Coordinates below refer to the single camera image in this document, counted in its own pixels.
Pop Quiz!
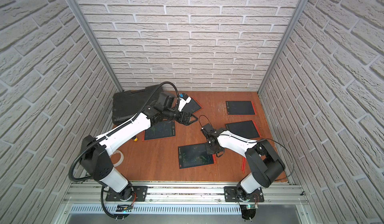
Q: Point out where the writing tablet red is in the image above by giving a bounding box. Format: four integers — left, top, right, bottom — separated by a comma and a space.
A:
144, 121, 176, 141
183, 98, 202, 114

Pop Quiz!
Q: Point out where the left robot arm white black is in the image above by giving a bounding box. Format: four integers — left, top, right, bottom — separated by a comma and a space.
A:
78, 92, 194, 201

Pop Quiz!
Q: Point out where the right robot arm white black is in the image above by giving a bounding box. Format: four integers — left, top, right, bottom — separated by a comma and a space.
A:
201, 124, 286, 200

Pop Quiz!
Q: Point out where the black plastic tool case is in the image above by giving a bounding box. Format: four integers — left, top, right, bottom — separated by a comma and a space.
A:
112, 85, 157, 126

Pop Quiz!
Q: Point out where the white tape roll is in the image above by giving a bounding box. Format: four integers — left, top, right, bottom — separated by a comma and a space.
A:
111, 150, 124, 167

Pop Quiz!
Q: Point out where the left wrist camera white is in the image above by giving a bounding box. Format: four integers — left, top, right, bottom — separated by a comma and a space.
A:
178, 93, 192, 112

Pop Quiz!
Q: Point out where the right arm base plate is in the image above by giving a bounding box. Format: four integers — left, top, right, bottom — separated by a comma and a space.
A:
224, 186, 265, 204

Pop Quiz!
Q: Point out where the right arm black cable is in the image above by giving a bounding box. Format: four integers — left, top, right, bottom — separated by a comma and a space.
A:
197, 114, 295, 181

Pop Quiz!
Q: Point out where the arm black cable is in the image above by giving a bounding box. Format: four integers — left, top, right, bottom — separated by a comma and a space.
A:
197, 114, 295, 181
68, 81, 180, 220

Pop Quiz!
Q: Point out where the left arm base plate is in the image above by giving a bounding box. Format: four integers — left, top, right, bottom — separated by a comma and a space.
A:
106, 186, 148, 202

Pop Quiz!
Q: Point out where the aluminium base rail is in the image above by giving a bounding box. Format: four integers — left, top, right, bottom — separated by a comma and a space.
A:
53, 181, 315, 224

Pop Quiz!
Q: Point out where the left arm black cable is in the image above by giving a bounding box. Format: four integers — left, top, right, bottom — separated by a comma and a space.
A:
68, 81, 180, 220

